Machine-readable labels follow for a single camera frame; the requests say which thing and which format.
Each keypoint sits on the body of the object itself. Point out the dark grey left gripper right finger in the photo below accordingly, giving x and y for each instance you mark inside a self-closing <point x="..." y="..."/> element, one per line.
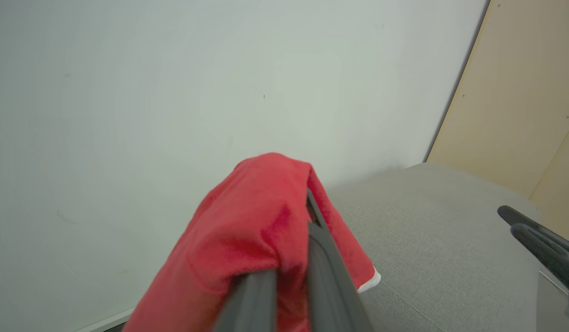
<point x="328" y="281"/>

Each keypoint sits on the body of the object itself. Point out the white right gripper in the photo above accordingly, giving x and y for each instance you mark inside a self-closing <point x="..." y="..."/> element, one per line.
<point x="554" y="306"/>

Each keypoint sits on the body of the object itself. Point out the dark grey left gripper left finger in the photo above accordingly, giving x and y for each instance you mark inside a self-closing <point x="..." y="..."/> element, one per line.
<point x="250" y="304"/>

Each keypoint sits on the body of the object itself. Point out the red garment with white trim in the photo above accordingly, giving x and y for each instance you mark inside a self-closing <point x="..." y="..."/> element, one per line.
<point x="234" y="240"/>

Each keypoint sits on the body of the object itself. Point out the grey fabric sofa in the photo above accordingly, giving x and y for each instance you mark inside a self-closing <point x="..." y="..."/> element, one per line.
<point x="450" y="258"/>

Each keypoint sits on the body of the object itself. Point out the beige wooden panel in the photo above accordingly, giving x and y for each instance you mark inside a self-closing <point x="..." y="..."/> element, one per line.
<point x="515" y="101"/>

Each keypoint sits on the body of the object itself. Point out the white and grey baseboard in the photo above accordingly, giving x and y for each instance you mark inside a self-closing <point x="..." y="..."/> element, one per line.
<point x="107" y="322"/>

